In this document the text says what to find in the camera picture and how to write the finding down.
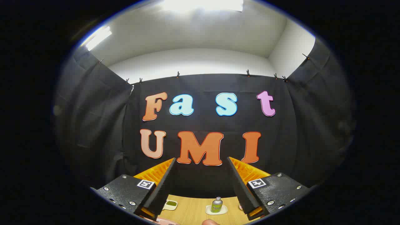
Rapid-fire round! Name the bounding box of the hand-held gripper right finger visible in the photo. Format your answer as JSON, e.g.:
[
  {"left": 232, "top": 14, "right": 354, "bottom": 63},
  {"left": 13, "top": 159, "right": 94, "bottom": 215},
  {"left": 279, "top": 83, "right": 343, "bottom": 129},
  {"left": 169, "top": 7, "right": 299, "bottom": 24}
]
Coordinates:
[{"left": 227, "top": 157, "right": 313, "bottom": 221}]

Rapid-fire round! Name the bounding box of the green drink bottle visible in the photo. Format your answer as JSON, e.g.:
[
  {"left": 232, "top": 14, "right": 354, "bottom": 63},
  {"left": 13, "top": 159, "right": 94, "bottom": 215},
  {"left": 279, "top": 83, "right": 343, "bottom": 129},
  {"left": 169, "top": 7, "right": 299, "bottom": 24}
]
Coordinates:
[{"left": 211, "top": 197, "right": 223, "bottom": 213}]

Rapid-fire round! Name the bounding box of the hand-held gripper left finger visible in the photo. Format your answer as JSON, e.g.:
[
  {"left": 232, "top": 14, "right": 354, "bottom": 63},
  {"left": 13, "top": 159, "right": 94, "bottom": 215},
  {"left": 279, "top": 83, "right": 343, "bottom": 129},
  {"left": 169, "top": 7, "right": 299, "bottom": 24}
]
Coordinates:
[{"left": 90, "top": 157, "right": 176, "bottom": 222}]

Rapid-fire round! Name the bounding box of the white divided snack tray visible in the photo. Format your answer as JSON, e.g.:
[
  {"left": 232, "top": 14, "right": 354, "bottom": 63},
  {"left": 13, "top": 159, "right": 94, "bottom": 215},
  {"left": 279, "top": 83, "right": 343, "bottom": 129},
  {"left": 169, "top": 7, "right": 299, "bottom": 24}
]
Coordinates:
[{"left": 163, "top": 199, "right": 178, "bottom": 211}]

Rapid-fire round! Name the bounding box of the row of black cloth clips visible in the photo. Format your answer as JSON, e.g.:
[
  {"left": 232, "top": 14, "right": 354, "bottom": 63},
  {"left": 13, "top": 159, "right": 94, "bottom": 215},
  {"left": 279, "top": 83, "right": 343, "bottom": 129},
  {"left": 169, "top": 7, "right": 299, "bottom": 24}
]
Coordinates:
[{"left": 98, "top": 53, "right": 310, "bottom": 84}]

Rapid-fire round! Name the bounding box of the white square coaster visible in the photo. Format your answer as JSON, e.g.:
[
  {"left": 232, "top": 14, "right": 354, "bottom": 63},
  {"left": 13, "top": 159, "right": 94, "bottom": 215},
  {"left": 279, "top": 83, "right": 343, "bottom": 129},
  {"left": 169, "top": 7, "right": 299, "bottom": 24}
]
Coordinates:
[{"left": 205, "top": 205, "right": 228, "bottom": 215}]

